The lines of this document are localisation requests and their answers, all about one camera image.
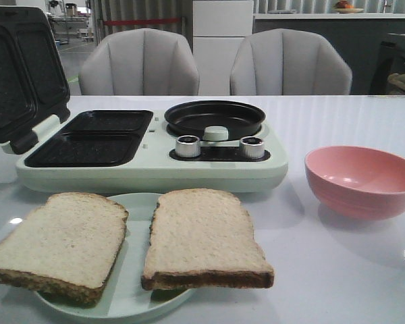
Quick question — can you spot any bread slice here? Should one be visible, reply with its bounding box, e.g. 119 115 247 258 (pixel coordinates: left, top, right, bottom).
141 188 275 290
0 192 128 305

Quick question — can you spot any breakfast maker hinged lid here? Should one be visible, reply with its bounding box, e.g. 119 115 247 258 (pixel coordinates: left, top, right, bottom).
0 6 70 154

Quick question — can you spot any mint green breakfast maker base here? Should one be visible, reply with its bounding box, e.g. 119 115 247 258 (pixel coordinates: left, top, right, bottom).
16 110 288 193

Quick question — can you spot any left silver control knob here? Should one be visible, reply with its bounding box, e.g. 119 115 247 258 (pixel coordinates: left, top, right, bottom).
175 135 200 158

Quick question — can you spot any silver control knob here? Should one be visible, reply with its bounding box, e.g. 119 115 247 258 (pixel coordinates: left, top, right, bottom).
239 136 265 159
175 135 200 158

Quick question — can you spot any round black frying pan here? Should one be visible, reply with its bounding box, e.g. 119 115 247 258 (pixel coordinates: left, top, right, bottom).
164 100 265 140

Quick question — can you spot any right silver control knob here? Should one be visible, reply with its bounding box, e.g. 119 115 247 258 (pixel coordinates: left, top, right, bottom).
239 136 265 159

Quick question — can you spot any left grey upholstered chair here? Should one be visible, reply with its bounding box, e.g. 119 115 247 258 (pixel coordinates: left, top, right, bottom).
78 28 200 96

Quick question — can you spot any grey upholstered chair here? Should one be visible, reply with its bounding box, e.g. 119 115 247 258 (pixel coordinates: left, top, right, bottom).
229 28 352 96
78 28 200 96

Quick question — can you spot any right grey upholstered chair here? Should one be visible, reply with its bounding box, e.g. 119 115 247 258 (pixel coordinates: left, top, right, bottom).
229 28 352 96

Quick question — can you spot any white cabinet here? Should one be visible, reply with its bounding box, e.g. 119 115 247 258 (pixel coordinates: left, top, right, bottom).
192 1 254 96

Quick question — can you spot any pink bowl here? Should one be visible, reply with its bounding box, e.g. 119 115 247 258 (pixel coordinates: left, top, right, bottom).
304 146 405 220

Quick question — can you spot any mint green round plate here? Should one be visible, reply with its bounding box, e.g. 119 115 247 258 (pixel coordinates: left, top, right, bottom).
35 193 194 323

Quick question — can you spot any red barrier belt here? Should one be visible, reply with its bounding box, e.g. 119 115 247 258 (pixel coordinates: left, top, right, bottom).
103 18 182 26

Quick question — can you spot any grey kitchen counter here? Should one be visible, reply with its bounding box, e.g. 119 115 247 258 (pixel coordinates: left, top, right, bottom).
253 13 405 95

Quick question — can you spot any fruit plate on counter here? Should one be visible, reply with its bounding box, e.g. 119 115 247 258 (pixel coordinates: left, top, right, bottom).
333 0 364 14

